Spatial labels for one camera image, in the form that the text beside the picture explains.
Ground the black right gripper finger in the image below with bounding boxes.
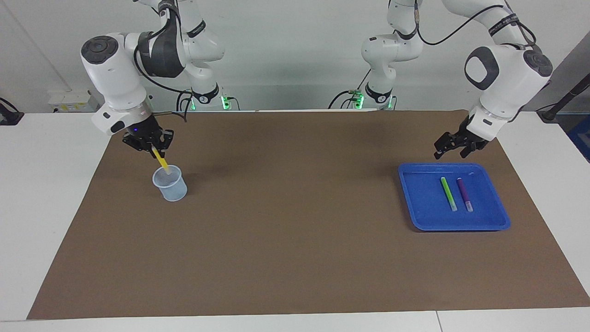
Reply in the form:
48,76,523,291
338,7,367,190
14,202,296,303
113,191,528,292
157,129,175,154
122,137,155,159

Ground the yellow pen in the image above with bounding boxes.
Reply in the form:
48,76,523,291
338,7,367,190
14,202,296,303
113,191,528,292
152,148,171,175

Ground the purple pen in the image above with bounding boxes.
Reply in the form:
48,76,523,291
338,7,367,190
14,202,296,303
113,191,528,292
456,178,474,213

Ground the green pen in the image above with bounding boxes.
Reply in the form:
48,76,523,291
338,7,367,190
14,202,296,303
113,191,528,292
440,177,458,212

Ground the translucent plastic cup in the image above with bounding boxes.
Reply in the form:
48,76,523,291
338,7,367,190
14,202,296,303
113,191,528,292
152,165,188,202

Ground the blue plastic tray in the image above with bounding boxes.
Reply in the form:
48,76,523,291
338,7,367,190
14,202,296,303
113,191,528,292
398,162,511,231

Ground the white power strip box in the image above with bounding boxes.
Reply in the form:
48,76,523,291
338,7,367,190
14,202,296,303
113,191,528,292
47,90,100,113

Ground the black stand pole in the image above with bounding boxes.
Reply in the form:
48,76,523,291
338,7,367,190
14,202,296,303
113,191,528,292
537,71,590,123

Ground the blue crate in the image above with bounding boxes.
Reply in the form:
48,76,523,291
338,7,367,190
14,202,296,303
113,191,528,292
566,115,590,163

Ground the brown table mat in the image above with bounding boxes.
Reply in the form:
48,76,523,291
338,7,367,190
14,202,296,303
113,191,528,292
27,110,590,320

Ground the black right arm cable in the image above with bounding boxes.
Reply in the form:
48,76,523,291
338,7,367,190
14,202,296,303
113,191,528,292
134,0,192,123

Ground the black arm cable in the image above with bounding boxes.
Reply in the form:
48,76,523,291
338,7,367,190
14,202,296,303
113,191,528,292
415,0,537,47
134,0,192,123

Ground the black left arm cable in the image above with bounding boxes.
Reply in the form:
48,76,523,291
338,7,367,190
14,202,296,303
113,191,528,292
415,0,537,47

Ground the black clamp mount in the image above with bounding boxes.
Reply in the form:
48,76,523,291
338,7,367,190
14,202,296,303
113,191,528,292
0,98,24,126

